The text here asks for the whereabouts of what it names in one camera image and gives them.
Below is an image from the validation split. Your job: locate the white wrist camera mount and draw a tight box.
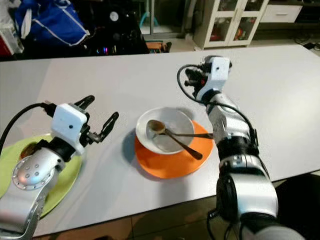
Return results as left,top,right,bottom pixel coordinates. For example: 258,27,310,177
195,56,232,103
51,103,90,155

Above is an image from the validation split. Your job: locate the white drawer unit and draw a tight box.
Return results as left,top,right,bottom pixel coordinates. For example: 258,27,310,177
260,4,304,24

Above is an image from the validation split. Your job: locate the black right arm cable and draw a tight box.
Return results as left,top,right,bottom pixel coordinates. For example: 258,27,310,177
176,63,261,148

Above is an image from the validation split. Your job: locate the blue bag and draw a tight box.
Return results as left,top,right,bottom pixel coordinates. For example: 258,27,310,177
14,0,90,48

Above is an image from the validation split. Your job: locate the brown wooden stool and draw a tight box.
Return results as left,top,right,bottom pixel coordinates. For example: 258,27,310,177
146,41,172,54

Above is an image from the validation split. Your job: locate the red cardboard box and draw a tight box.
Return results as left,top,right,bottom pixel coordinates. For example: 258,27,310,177
0,36,15,57

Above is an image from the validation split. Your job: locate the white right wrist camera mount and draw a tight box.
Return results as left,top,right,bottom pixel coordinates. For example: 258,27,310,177
195,56,232,103

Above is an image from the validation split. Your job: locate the orange plate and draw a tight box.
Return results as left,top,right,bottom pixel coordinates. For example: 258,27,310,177
134,122,214,180

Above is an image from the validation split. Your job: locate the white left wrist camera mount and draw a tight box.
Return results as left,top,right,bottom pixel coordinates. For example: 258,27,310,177
51,103,90,155

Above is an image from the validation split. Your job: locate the black computer tower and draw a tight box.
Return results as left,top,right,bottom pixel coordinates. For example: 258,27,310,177
87,0,148,57

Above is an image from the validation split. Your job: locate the lime green plate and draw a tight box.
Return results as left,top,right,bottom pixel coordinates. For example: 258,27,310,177
0,134,83,219

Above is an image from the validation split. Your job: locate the white glass door cabinet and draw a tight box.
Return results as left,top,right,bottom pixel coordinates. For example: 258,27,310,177
193,0,272,50

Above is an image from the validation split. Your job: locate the white bowl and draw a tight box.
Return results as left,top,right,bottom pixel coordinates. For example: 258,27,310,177
135,107,196,155

